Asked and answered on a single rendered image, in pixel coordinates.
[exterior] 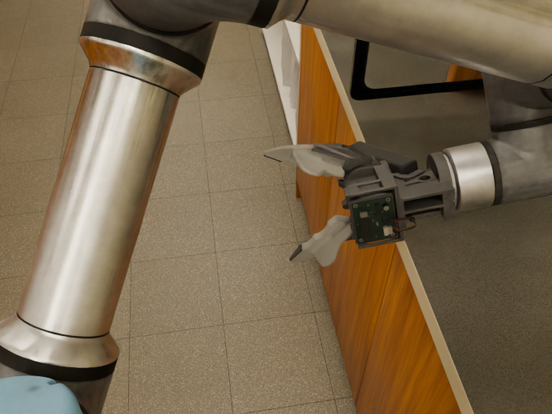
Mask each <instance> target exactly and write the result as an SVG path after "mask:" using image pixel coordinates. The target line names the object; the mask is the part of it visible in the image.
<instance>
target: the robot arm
mask: <svg viewBox="0 0 552 414"><path fill-rule="evenodd" d="M283 20H286V21H291V22H295V23H298V24H302V25H307V26H310V27H314V28H317V29H321V30H326V31H329V32H333V33H336V34H339V35H345V36H348V37H352V38H354V39H360V40H364V41H367V42H370V43H373V44H379V45H383V46H386V47H389V48H395V49H398V50H402V51H404V52H408V53H414V54H417V55H420V56H423V57H427V58H433V59H435V60H439V61H442V62H448V63H452V64H454V65H458V66H461V67H467V68H470V69H473V70H477V71H480V73H481V74H482V79H483V84H484V90H485V99H486V105H487V110H488V116H489V121H490V131H491V136H492V139H491V140H485V141H481V142H475V143H471V144H467V145H460V146H455V147H451V148H447V149H444V150H443V152H442V153H441V152H437V153H433V154H428V155H427V159H426V169H425V170H422V171H421V170H418V166H417V161H416V160H415V159H412V158H409V157H407V156H404V155H401V154H397V153H394V152H392V151H389V150H386V149H382V148H380V147H377V146H374V145H370V144H367V143H365V142H362V141H358V142H356V143H354V144H352V145H343V144H313V145H285V146H280V147H277V148H273V149H268V150H266V151H265V152H264V156H265V157H267V158H270V159H274V160H276V161H279V162H282V161H283V162H285V161H288V162H292V163H294V164H296V165H297V166H298V167H299V168H300V169H301V170H302V171H303V172H305V173H308V174H310V175H313V176H316V177H319V176H324V177H331V176H335V177H343V178H339V179H338V185H339V186H340V187H342V188H343V190H344V195H345V199H344V200H343V201H342V206H343V208H344V209H349V210H350V217H348V216H341V215H334V216H333V217H332V218H331V219H330V220H329V221H328V223H327V225H326V227H325V228H324V230H322V231H321V232H318V233H316V234H314V235H313V236H312V238H311V239H310V240H309V241H307V242H305V243H302V244H300V245H299V246H298V248H297V249H296V250H295V251H294V252H293V254H292V255H291V257H290V258H289V260H290V261H291V262H298V261H303V260H309V259H312V258H316V259H317V260H318V261H319V263H320V264H321V265H322V266H323V267H328V266H330V265H331V264H332V263H333V262H334V261H335V260H336V258H337V254H338V249H339V247H340V246H341V245H342V244H343V243H344V242H345V241H349V240H355V241H356V244H357V245H358V248H359V249H363V248H367V247H372V246H380V245H384V244H389V243H394V242H402V241H405V240H404V233H403V231H406V230H409V229H412V228H414V227H415V226H416V222H415V221H414V220H415V219H416V218H420V217H425V216H430V215H434V214H442V216H443V218H444V220H445V219H453V218H456V217H457V212H462V211H468V210H475V209H479V208H485V207H489V206H493V205H501V204H507V203H511V202H515V201H520V200H528V199H532V198H536V197H549V196H552V0H90V4H89V6H88V10H87V12H86V16H85V20H84V24H83V27H82V31H81V33H80V38H79V44H80V46H81V48H82V49H83V51H84V53H85V55H86V57H87V59H88V61H89V65H90V68H89V70H88V74H87V77H86V80H85V84H84V88H83V90H82V93H81V97H80V102H79V104H78V107H77V110H76V115H75V118H74V121H73V124H72V127H71V132H70V135H69V137H68V141H67V145H66V148H65V151H64V155H63V157H62V162H61V165H60V168H59V171H58V174H57V179H56V181H55V185H54V188H53V193H52V195H51V199H50V201H49V204H48V209H47V212H46V215H45V218H44V223H43V226H42V229H41V232H40V234H39V240H38V243H37V246H36V248H35V252H34V256H33V260H32V262H31V266H30V270H29V273H28V276H27V279H26V282H25V286H24V290H23V293H22V296H21V300H20V304H19V306H18V309H17V312H16V313H15V314H14V315H11V316H9V317H7V318H6V319H4V320H2V321H0V414H101V413H102V410H103V407H104V402H105V399H106V397H107V393H108V389H109V385H110V383H111V380H112V377H113V372H114V370H115V366H116V364H117V359H118V355H119V347H118V345H117V344H116V342H115V340H114V339H113V336H112V335H111V334H110V331H109V330H110V328H111V325H112V322H113V317H114V314H115V311H116V309H117V304H118V301H119V297H120V295H121V292H122V287H123V284H124V281H125V278H126V276H127V270H128V268H129V264H130V262H131V257H132V254H133V251H134V248H135V245H136V240H137V238H138V235H139V231H140V227H141V224H142V221H143V218H144V215H145V211H146V207H147V204H148V202H149V198H150V194H151V191H152V188H153V185H154V180H155V178H156V175H157V171H158V169H159V164H160V161H161V158H162V155H163V151H164V147H165V145H166V142H167V138H168V134H169V131H170V128H171V125H172V122H173V118H174V114H175V112H176V109H177V104H178V101H179V98H180V97H181V96H182V95H183V94H184V93H186V92H187V91H189V90H191V89H193V88H195V87H196V86H198V85H200V83H201V81H202V78H203V75H204V72H205V67H206V64H207V61H208V58H209V54H210V50H211V48H212V45H213V42H214V37H215V35H216V31H217V29H218V26H219V22H220V21H229V22H237V23H242V24H247V25H253V26H256V27H260V28H263V29H268V28H270V27H271V26H273V25H275V24H277V23H278V22H280V21H283ZM408 219H409V220H410V221H411V222H414V224H415V225H413V226H411V227H409V228H407V224H406V220H408ZM386 239H389V240H386ZM382 240H385V241H382ZM369 242H372V243H369Z"/></svg>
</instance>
